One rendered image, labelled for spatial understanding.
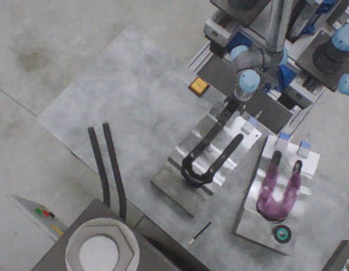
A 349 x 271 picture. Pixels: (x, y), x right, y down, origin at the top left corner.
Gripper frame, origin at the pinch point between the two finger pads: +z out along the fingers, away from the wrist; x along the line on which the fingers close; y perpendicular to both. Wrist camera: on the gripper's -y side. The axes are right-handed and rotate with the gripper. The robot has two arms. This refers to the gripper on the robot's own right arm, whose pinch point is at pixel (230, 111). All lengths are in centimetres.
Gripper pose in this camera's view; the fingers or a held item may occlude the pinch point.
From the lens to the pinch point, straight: 186.8
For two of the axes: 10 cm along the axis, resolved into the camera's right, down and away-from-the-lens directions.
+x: -7.7, -6.3, 1.3
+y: 6.4, -7.4, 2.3
